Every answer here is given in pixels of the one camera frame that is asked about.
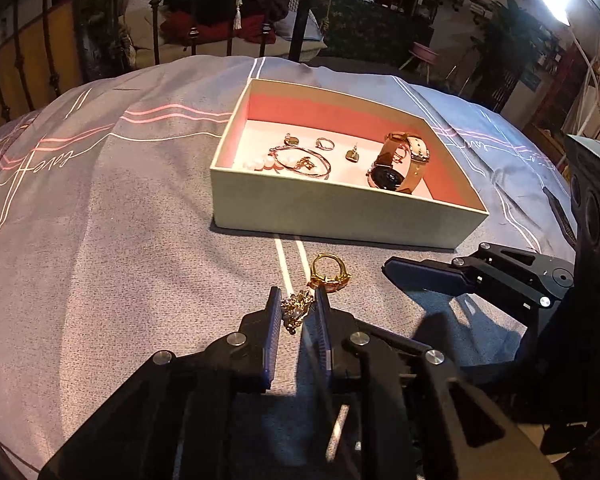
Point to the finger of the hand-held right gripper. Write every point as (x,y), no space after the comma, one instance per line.
(420,276)

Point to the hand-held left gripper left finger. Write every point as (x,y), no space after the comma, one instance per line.
(272,345)

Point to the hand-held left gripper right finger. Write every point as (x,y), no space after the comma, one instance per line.
(324,340)

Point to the gold flower brooch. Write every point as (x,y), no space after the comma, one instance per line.
(296,307)

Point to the mint green cardboard box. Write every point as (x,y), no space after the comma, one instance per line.
(330,210)

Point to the gold square earring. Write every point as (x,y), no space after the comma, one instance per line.
(293,139)
(352,155)

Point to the grey printed bed sheet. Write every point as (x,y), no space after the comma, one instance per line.
(130,210)

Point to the pink stool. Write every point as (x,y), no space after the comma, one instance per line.
(422,52)

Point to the dark potted plant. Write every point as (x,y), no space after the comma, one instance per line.
(502,45)

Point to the green floral cloth counter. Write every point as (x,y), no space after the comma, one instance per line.
(375,20)

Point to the light blue cushion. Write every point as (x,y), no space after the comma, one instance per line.
(316,25)

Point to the white wicker hanging chair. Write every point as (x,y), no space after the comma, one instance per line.
(205,51)

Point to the red cloth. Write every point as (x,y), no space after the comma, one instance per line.
(215,31)

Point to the beige cushion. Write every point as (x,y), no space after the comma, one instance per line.
(141,15)

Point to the black iron bed frame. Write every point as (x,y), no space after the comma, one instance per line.
(304,10)

